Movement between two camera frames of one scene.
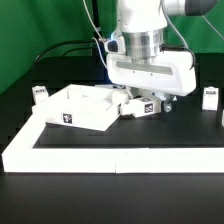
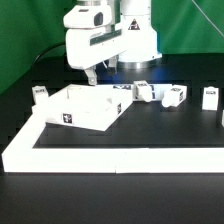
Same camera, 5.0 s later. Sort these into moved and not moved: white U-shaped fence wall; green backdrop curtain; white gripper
Moved: white gripper
Not moved: green backdrop curtain; white U-shaped fence wall
